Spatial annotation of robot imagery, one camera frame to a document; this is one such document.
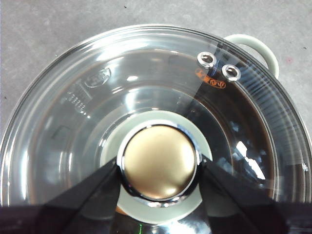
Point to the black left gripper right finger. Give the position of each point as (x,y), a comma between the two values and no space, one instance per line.
(239,209)

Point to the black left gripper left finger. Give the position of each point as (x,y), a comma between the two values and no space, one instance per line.
(80,209)

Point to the glass lid with green knob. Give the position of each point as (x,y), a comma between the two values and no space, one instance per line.
(73,109)

